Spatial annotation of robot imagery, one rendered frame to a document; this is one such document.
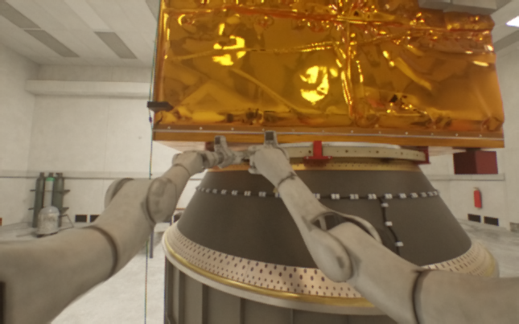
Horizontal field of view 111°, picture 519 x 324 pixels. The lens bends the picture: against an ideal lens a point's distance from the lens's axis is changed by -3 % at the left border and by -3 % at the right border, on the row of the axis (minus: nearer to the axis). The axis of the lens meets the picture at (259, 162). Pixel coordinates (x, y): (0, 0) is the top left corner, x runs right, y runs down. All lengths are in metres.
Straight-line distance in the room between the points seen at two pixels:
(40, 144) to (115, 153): 2.43
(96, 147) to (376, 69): 7.75
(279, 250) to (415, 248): 0.54
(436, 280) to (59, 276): 0.37
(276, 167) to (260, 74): 0.64
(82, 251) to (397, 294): 0.36
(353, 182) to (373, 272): 0.67
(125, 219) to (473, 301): 0.41
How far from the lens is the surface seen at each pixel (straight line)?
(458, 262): 1.18
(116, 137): 7.72
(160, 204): 0.38
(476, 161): 1.65
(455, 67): 1.57
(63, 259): 0.26
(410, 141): 1.30
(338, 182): 0.94
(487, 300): 0.28
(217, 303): 0.99
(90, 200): 8.05
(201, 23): 1.23
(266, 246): 0.85
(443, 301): 0.29
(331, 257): 0.35
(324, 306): 0.78
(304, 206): 0.42
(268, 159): 0.48
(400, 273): 0.33
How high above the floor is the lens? 1.57
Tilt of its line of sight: 5 degrees up
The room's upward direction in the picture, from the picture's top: straight up
